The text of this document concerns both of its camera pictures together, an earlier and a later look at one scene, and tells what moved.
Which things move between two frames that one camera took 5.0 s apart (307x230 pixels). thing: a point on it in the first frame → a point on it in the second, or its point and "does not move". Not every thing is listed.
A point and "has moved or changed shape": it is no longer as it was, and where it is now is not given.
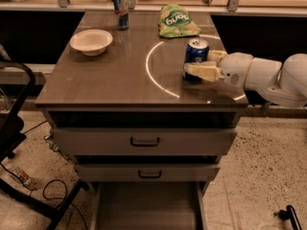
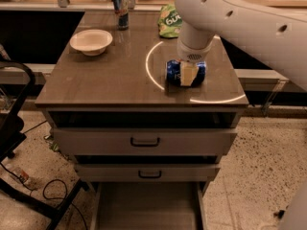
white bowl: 91,42 does not move
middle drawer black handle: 150,176 does not move
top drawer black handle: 135,144 does not move
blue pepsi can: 197,50 has moved or changed shape
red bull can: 121,10 does not move
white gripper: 236,69 → 193,54
